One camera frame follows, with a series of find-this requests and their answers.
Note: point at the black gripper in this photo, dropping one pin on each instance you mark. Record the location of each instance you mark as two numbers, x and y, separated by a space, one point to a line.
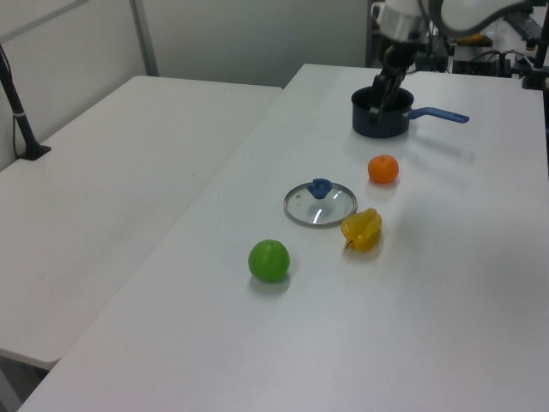
401 56

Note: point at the glass lid with blue knob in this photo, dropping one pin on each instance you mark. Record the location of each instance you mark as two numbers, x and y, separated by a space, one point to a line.
319 189

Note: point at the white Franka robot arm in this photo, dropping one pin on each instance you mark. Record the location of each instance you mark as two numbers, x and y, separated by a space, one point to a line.
454 13

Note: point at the dark blue saucepan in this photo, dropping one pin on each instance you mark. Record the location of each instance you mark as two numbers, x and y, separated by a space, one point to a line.
396 126

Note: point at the orange toy fruit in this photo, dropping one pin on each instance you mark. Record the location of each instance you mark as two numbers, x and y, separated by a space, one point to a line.
383 169

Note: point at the black electronics box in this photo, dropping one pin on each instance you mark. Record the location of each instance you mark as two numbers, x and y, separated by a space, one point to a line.
480 66

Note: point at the yellow and black tool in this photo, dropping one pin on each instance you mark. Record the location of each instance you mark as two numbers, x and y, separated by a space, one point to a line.
472 40

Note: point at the yellow toy starfruit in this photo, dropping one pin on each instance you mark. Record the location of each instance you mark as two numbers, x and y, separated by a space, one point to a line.
363 232

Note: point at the black clamp stand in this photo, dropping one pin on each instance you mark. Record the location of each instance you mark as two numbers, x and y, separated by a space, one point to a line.
534 79

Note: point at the green toy apple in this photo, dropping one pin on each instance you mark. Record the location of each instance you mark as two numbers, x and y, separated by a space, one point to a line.
269 262

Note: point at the black pole with white band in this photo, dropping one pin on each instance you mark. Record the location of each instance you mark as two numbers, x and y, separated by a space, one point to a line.
21 124

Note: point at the black ribbed rail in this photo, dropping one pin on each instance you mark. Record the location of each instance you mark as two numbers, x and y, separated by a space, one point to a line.
527 28

